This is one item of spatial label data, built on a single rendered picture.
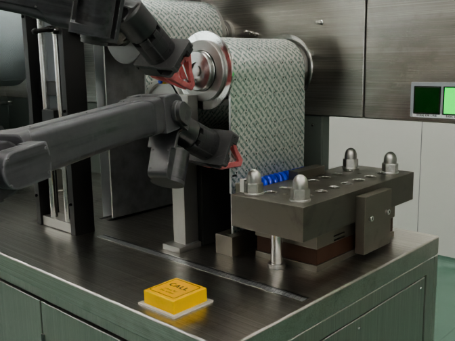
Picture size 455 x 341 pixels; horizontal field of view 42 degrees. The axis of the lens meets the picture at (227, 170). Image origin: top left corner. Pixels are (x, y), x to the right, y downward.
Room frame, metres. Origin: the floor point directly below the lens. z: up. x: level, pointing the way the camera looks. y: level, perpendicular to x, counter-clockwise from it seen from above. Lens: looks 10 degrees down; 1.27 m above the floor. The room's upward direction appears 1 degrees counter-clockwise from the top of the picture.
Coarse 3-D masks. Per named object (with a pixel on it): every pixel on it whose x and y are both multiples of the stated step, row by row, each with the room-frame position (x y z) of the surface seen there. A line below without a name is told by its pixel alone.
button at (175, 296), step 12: (156, 288) 0.86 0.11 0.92; (168, 288) 0.86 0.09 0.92; (180, 288) 0.86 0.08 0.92; (192, 288) 0.86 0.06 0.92; (204, 288) 0.86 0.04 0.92; (144, 300) 0.86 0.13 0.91; (156, 300) 0.84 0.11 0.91; (168, 300) 0.82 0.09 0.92; (180, 300) 0.83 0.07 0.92; (192, 300) 0.84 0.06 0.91; (204, 300) 0.86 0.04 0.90; (168, 312) 0.82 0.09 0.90
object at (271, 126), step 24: (240, 96) 1.12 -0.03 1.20; (264, 96) 1.18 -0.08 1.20; (288, 96) 1.23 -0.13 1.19; (240, 120) 1.12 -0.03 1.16; (264, 120) 1.18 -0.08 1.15; (288, 120) 1.23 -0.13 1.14; (240, 144) 1.12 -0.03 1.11; (264, 144) 1.18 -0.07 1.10; (288, 144) 1.24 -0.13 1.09; (240, 168) 1.12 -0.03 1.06; (264, 168) 1.18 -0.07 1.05; (288, 168) 1.24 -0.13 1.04
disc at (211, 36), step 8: (200, 32) 1.15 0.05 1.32; (208, 32) 1.13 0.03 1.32; (192, 40) 1.16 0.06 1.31; (208, 40) 1.13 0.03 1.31; (216, 40) 1.12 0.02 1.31; (224, 48) 1.11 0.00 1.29; (224, 56) 1.11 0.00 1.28; (232, 64) 1.10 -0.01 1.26; (232, 72) 1.09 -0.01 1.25; (232, 80) 1.10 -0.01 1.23; (224, 88) 1.11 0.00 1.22; (216, 96) 1.12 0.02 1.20; (224, 96) 1.11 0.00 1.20; (200, 104) 1.15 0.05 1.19; (208, 104) 1.14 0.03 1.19; (216, 104) 1.12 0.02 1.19
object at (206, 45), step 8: (200, 40) 1.14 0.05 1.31; (200, 48) 1.14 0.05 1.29; (208, 48) 1.12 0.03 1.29; (216, 48) 1.11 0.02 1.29; (216, 56) 1.11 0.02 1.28; (216, 64) 1.11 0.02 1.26; (224, 64) 1.10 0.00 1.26; (304, 64) 1.29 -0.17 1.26; (216, 72) 1.11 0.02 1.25; (224, 72) 1.10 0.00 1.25; (216, 80) 1.11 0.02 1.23; (224, 80) 1.11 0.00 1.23; (216, 88) 1.11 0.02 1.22; (200, 96) 1.14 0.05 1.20; (208, 96) 1.13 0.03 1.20
